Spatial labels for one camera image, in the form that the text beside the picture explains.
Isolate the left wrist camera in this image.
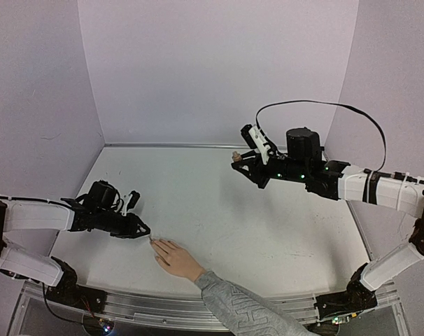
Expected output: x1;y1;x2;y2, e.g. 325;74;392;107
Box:
121;190;141;216

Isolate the right camera cable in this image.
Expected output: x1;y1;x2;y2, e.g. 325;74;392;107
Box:
255;101;387;172

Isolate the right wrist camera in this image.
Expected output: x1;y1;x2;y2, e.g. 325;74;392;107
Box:
241;124;278;165

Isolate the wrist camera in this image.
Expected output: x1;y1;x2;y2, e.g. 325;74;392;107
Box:
241;124;278;165
121;190;141;216

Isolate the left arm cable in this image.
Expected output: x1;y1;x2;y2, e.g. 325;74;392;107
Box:
0;194;125;211

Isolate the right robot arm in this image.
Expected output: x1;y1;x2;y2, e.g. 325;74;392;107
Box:
232;125;424;292

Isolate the aluminium front rail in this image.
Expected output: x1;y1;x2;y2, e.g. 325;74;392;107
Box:
8;281;409;335

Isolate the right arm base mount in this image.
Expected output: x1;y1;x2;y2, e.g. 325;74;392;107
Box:
314;281;377;321

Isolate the grey sleeved forearm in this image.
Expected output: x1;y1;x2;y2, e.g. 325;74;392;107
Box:
195;271;313;335

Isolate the person's hand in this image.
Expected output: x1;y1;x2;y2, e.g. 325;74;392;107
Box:
150;239;206;282

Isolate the green nail polish bottle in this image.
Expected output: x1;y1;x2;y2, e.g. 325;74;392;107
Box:
232;151;242;162

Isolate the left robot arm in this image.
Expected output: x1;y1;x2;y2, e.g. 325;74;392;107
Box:
0;180;150;306

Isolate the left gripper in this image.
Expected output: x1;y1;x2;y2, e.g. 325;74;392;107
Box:
96;209;150;239

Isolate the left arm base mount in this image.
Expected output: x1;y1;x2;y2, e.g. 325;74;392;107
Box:
45;273;107;314

